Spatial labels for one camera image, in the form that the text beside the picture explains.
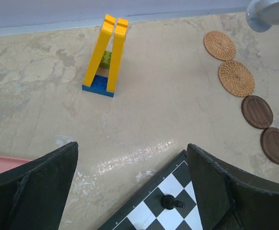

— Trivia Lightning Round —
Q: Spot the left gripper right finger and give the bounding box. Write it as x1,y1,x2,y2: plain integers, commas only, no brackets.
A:
187,144,279,230

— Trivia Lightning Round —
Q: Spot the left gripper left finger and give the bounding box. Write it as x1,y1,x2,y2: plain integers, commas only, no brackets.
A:
0,142,78,230

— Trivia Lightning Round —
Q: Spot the dark wooden coaster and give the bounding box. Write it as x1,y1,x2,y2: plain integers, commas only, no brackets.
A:
260,127,279,164
241,95,273,129

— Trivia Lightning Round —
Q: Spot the black white chessboard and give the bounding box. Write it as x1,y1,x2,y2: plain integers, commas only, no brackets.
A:
100,150,203,230

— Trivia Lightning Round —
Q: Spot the woven rattan coaster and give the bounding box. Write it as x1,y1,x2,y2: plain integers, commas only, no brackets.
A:
218,60,255,97
203,31,236,61

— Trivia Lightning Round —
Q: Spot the light blue cup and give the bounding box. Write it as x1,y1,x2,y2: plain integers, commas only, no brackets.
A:
246,0,279,33

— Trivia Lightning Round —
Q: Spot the black chess piece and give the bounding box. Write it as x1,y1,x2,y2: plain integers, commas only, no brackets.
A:
161,195,185,210

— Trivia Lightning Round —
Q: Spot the yellow blue block structure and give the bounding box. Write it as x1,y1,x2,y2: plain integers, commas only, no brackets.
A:
82,14,128,97

